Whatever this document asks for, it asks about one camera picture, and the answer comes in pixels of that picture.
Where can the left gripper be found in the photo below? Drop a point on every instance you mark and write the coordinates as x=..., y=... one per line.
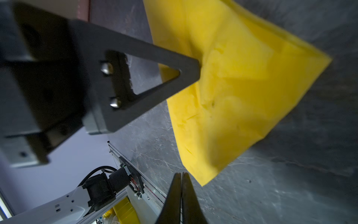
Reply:
x=41, y=92

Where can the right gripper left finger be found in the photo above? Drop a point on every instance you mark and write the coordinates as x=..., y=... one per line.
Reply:
x=171, y=210

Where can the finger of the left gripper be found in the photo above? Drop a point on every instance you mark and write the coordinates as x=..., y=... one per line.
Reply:
x=124, y=77

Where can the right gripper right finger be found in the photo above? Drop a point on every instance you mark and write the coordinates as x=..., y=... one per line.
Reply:
x=191, y=211

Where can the yellow paper napkin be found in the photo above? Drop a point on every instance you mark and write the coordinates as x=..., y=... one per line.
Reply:
x=252, y=74

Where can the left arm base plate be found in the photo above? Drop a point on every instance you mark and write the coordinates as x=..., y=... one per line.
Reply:
x=136, y=182

